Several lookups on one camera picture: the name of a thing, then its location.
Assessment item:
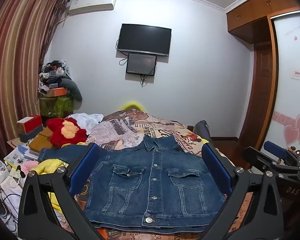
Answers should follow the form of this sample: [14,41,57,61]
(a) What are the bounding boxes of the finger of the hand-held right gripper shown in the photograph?
[244,147,280,172]
[264,141,300,159]

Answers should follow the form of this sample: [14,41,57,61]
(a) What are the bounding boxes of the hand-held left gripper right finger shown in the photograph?
[190,142,283,240]

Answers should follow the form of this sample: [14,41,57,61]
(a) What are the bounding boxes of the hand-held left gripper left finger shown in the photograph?
[18,143,105,240]

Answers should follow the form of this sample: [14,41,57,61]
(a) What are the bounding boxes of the blue denim jacket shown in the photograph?
[39,135,227,230]

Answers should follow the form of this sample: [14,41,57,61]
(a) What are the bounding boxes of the yellow cloth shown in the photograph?
[34,159,68,212]

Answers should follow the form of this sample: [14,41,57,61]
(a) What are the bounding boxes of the dark blue bag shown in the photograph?
[194,120,211,143]

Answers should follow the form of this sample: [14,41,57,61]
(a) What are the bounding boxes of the red plush toy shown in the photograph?
[46,117,88,148]

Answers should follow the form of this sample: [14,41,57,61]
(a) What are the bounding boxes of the white cloth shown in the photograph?
[69,113,104,133]

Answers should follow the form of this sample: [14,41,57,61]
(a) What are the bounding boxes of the brown cardboard box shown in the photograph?
[29,127,53,153]

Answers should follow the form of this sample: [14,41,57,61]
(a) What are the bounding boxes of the pink plush toy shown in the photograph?
[24,160,38,173]

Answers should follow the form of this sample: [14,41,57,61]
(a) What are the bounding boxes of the printed blanket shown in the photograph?
[62,107,255,240]

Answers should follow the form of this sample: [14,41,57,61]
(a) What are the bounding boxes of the wooden door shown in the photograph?
[239,44,278,150]

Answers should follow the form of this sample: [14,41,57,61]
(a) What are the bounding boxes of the white wardrobe sliding door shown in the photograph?
[272,10,300,158]

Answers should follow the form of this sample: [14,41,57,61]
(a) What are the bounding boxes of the grey box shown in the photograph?
[19,126,44,142]

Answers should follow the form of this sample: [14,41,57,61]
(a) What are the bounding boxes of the stack of magazines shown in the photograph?
[4,145,38,167]

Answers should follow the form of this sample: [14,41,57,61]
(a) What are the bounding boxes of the green patterned storage bag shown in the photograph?
[39,95,73,117]

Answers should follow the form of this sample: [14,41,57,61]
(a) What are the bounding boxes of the red box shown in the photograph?
[17,115,43,134]

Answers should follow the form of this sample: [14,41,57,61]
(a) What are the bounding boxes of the grey neck pillow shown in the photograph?
[61,78,83,103]

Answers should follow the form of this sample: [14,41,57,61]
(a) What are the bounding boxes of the orange box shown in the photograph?
[47,87,67,97]

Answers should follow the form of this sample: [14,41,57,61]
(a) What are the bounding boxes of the pile of clutter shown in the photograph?
[39,59,70,97]

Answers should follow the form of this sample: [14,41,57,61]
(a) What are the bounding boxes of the striped brown curtain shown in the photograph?
[0,0,68,160]

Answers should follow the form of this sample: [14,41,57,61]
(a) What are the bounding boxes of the wooden wardrobe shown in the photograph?
[226,0,300,44]

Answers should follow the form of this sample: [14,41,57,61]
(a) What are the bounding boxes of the white air conditioner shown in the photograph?
[68,0,117,15]

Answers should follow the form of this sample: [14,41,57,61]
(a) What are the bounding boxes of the white chargers and cables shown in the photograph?
[0,161,24,230]

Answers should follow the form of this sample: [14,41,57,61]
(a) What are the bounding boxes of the small black wall monitor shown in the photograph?
[126,52,157,76]

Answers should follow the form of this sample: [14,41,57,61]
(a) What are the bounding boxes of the black wall television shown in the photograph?
[116,23,172,57]

